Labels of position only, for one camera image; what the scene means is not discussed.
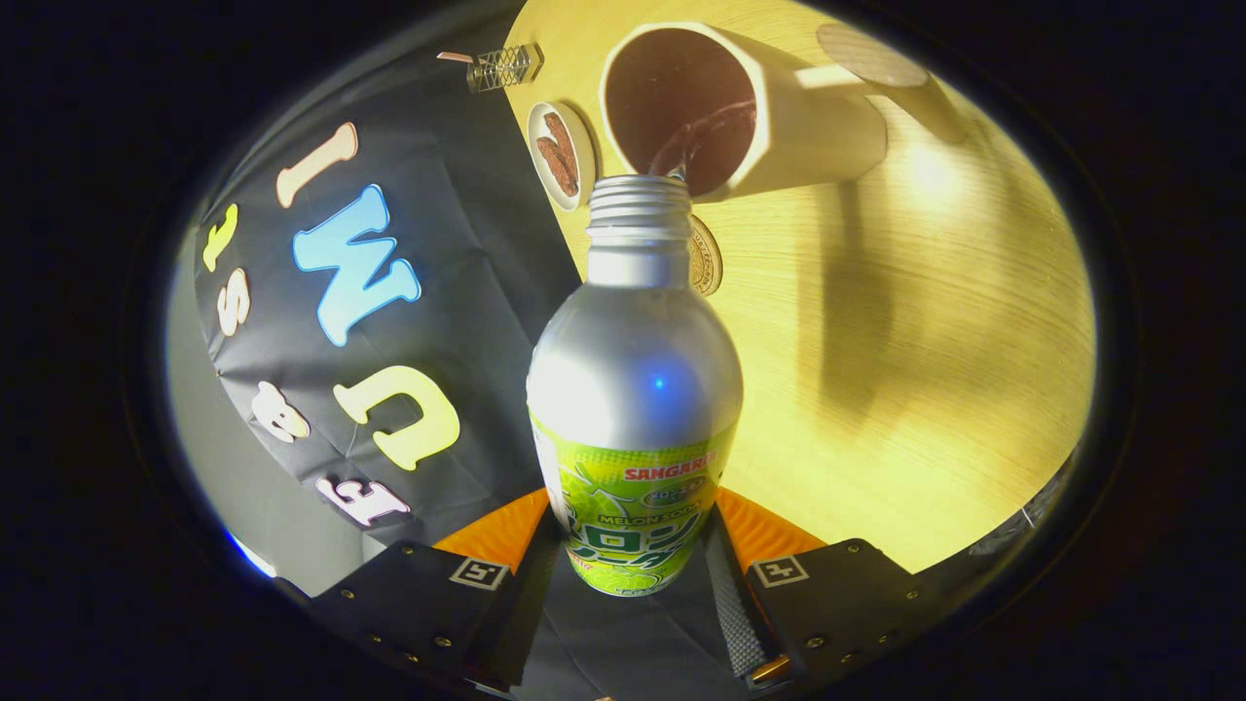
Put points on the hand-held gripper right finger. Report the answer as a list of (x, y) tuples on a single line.
[(847, 599)]

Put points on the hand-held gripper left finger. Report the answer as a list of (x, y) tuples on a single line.
[(428, 604)]

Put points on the silver green juice bottle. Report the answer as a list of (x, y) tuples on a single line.
[(633, 370)]

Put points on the round cork coaster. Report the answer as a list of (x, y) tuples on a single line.
[(709, 258)]

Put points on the wooden table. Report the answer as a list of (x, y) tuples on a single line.
[(925, 341)]

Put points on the brown food piece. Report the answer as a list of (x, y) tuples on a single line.
[(559, 173), (562, 136)]

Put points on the white round plate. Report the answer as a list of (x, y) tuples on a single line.
[(574, 127)]

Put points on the pink straw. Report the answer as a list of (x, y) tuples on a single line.
[(454, 57)]

